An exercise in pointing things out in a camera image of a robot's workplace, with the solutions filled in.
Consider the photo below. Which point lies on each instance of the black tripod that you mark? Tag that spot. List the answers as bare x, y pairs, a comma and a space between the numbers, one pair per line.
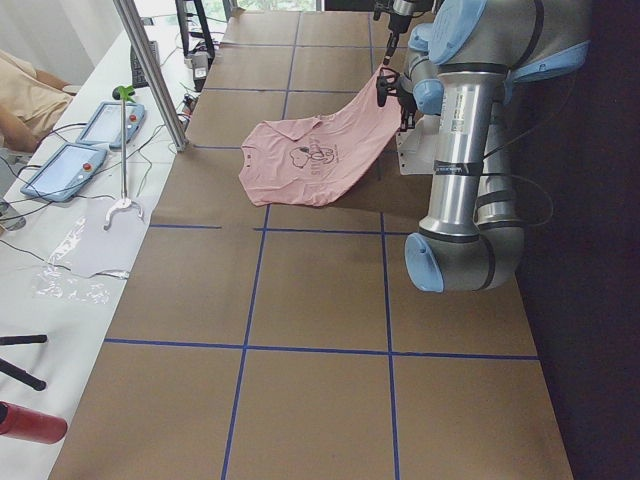
21, 361

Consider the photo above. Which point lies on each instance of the red bottle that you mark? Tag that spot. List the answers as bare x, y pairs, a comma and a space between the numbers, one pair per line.
22, 423

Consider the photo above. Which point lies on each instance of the clear plastic bag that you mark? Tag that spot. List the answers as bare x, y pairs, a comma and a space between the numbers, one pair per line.
57, 281

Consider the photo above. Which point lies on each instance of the far teach pendant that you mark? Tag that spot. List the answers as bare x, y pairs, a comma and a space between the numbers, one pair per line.
104, 126

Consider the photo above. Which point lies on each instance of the pink Snoopy t-shirt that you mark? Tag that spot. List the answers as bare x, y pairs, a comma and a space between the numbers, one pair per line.
314, 161

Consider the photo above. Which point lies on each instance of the teach pendant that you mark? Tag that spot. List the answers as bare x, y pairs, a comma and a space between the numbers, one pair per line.
70, 168
104, 126

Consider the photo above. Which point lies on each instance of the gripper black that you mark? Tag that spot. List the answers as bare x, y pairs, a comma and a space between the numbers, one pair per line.
406, 102
393, 33

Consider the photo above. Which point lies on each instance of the reacher grabber tool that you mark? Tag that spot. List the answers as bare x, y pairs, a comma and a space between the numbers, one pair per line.
124, 203

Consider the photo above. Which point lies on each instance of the aluminium frame post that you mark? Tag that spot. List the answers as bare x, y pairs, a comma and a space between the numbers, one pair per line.
139, 40

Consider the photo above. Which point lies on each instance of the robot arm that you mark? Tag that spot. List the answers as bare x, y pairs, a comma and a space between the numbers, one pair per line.
401, 13
460, 67

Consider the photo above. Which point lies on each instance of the seated person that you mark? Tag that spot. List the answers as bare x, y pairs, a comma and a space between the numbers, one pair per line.
32, 101

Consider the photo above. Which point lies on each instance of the near teach pendant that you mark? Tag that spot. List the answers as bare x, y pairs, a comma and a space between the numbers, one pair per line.
70, 168

